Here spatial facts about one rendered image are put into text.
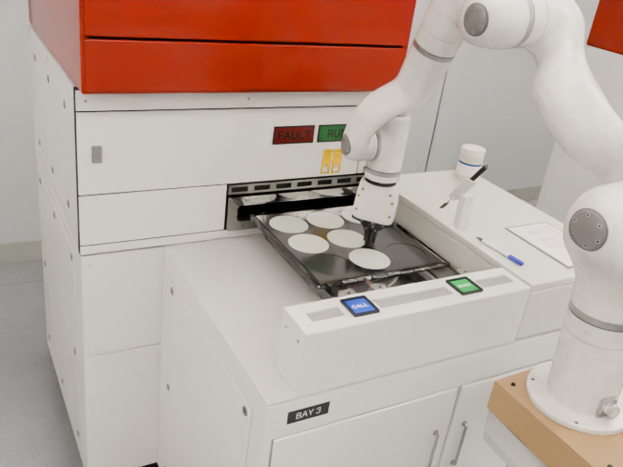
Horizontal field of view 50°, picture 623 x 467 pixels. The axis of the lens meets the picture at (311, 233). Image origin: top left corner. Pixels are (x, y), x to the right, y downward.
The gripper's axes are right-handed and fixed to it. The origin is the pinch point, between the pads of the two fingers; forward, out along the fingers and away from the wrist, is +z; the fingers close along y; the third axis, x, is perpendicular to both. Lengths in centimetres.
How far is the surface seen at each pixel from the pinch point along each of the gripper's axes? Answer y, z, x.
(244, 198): -33.9, -1.7, -0.9
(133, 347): -54, 40, -20
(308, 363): 3, 3, -52
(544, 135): 45, 45, 312
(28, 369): -117, 92, 9
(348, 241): -5.0, 2.0, -1.4
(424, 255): 13.6, 2.1, 2.4
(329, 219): -13.1, 2.0, 8.3
